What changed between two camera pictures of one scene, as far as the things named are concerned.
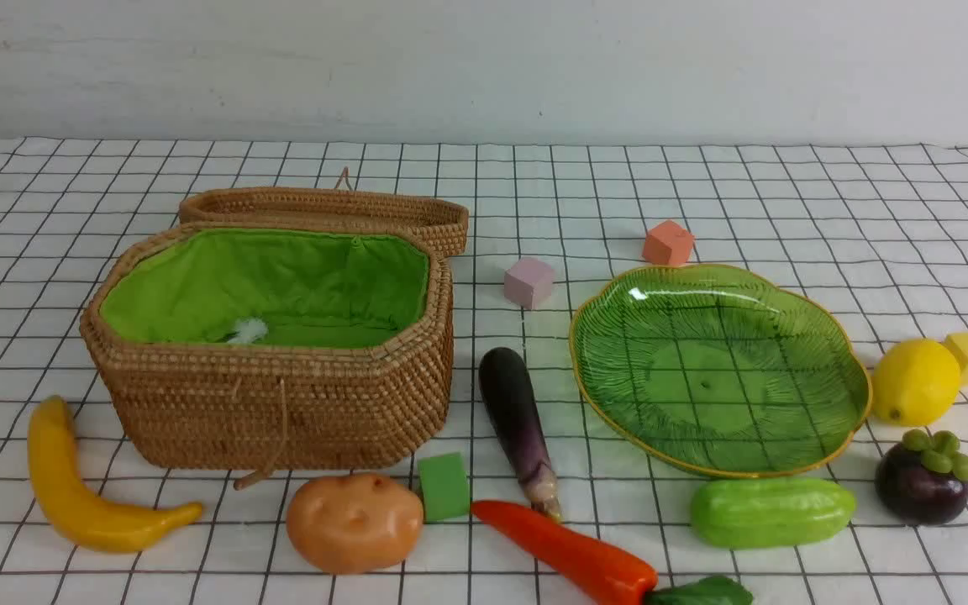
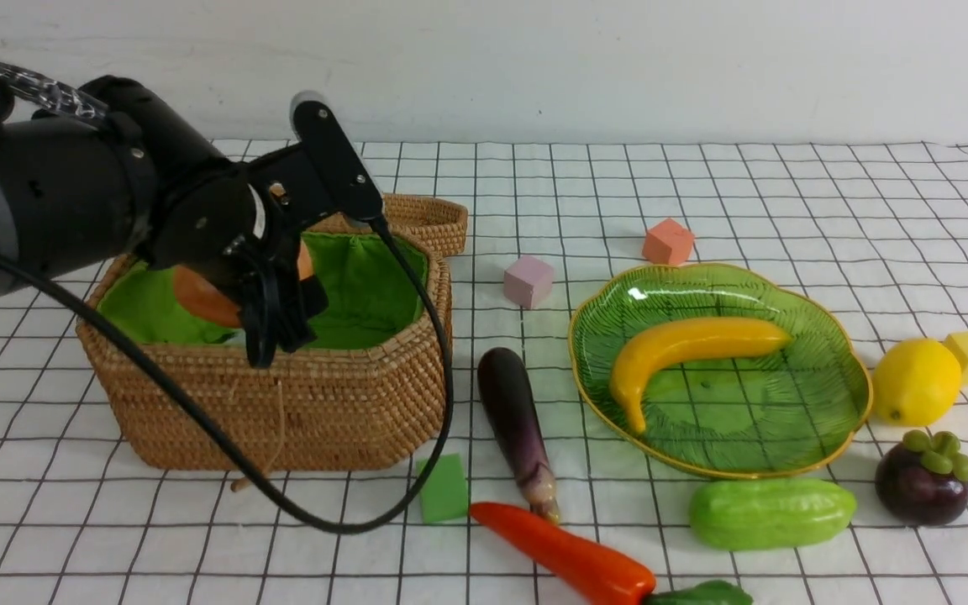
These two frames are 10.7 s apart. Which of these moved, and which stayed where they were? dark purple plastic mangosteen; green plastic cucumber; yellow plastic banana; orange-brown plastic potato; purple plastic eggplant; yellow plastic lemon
Moved: yellow plastic banana; orange-brown plastic potato
Stayed: yellow plastic lemon; green plastic cucumber; purple plastic eggplant; dark purple plastic mangosteen
